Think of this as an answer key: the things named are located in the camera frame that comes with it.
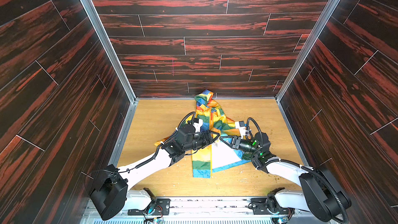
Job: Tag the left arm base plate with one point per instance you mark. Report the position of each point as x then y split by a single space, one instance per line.
157 207

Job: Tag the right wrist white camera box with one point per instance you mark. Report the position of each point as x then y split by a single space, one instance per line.
241 126

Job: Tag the rainbow striped hooded jacket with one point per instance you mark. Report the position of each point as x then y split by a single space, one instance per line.
217 156

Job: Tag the right aluminium corner post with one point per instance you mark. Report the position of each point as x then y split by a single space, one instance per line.
319 26

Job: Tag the aluminium front rail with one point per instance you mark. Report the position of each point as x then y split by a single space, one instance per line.
203 210

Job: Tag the aluminium corner post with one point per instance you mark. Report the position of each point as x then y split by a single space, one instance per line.
107 45
319 26

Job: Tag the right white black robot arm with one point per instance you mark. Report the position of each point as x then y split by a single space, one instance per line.
320 193

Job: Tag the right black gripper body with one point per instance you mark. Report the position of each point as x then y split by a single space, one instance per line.
235 142

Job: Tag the left aluminium corner post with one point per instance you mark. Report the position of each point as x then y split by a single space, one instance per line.
107 45

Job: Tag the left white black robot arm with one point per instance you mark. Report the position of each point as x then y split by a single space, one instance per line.
109 191

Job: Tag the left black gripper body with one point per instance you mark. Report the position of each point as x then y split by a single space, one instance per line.
206 138

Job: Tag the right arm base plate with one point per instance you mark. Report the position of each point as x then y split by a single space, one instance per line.
268 206

